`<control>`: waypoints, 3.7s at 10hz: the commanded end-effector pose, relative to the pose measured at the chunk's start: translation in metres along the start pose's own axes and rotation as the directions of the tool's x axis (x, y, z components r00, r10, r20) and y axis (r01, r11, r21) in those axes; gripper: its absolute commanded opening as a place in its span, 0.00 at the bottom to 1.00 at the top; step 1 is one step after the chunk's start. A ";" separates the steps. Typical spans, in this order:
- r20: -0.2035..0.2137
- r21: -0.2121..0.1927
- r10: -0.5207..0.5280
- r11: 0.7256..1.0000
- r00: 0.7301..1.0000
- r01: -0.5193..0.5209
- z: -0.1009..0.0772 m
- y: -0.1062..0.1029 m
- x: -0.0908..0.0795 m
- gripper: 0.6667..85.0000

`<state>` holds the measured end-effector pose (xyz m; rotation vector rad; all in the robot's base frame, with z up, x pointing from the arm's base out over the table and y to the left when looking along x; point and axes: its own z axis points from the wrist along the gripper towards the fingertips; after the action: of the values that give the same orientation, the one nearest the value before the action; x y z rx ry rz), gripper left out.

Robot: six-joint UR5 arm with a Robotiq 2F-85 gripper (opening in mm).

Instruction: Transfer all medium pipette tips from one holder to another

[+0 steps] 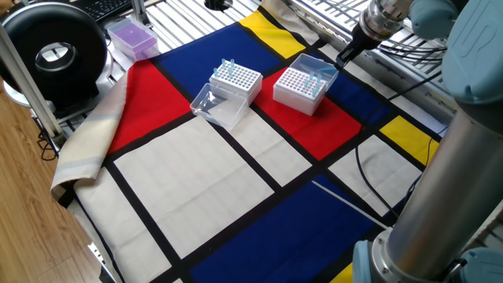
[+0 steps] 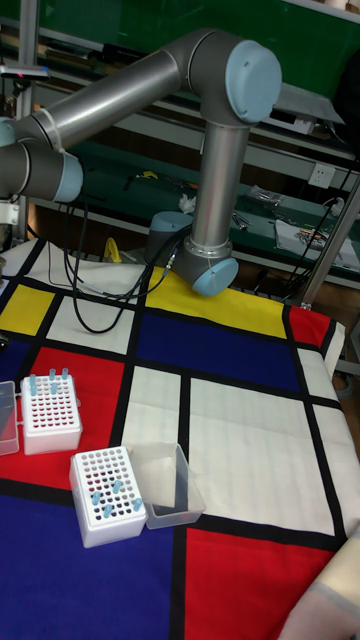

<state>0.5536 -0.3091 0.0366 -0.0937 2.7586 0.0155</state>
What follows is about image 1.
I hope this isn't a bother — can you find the aluminium frame post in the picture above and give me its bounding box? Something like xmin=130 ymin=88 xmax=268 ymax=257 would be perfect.
xmin=0 ymin=23 xmax=64 ymax=139
xmin=130 ymin=0 xmax=152 ymax=28

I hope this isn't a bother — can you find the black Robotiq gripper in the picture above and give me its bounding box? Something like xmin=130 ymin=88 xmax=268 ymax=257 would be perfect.
xmin=335 ymin=24 xmax=383 ymax=71

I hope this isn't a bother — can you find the purple pipette tip box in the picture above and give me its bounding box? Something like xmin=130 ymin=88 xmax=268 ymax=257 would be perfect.
xmin=106 ymin=17 xmax=161 ymax=63

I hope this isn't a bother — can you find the thin white cable tie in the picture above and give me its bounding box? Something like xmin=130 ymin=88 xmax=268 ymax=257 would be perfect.
xmin=311 ymin=179 xmax=391 ymax=230

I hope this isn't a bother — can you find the Mondrian pattern colour-block tablecloth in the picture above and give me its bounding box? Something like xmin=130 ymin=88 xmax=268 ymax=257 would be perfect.
xmin=50 ymin=0 xmax=443 ymax=283

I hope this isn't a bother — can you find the white pipette tip box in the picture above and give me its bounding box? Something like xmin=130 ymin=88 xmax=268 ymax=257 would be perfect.
xmin=272 ymin=53 xmax=340 ymax=117
xmin=189 ymin=58 xmax=263 ymax=131

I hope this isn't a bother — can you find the black round cap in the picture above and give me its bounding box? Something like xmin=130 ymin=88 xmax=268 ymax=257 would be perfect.
xmin=203 ymin=0 xmax=233 ymax=12

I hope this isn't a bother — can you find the white table edge bracket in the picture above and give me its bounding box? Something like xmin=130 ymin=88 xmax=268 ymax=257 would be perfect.
xmin=88 ymin=241 xmax=107 ymax=269

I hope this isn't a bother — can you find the black computer keyboard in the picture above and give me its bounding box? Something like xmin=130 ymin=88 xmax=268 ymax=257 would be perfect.
xmin=80 ymin=0 xmax=134 ymax=23

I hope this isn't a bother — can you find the black round ring-shaped device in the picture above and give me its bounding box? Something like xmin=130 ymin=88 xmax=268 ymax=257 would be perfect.
xmin=0 ymin=2 xmax=110 ymax=117

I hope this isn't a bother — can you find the silver wrist coupling flange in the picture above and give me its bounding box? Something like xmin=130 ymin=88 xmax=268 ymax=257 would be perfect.
xmin=358 ymin=0 xmax=413 ymax=42

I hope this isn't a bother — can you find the grey aluminium table rail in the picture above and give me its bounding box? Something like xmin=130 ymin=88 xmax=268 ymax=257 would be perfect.
xmin=288 ymin=0 xmax=457 ymax=119

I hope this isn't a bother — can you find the black cable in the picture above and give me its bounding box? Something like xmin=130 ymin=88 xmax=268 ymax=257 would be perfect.
xmin=400 ymin=125 xmax=451 ymax=205
xmin=353 ymin=70 xmax=443 ymax=219

